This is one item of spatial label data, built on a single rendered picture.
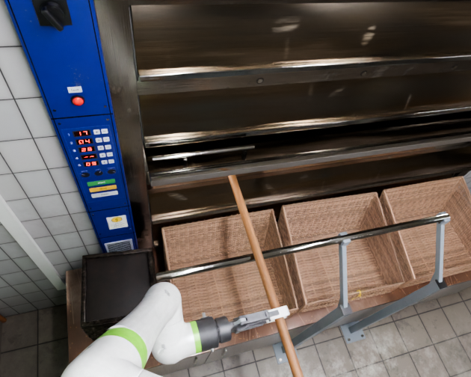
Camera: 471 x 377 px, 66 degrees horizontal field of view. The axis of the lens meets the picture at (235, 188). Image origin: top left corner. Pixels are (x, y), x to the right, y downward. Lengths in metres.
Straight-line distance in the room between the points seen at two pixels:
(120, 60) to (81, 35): 0.12
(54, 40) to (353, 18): 0.76
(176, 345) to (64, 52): 0.81
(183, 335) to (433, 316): 2.17
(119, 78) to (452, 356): 2.65
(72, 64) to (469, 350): 2.86
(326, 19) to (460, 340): 2.45
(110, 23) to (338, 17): 0.59
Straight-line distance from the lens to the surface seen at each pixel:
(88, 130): 1.12
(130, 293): 1.57
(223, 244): 1.88
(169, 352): 1.13
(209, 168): 1.15
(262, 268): 1.26
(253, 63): 1.05
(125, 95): 1.07
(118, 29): 0.94
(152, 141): 1.16
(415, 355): 2.84
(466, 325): 3.14
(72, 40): 0.92
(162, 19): 0.96
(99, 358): 0.73
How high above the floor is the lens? 2.36
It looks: 56 degrees down
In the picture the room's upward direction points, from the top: 15 degrees clockwise
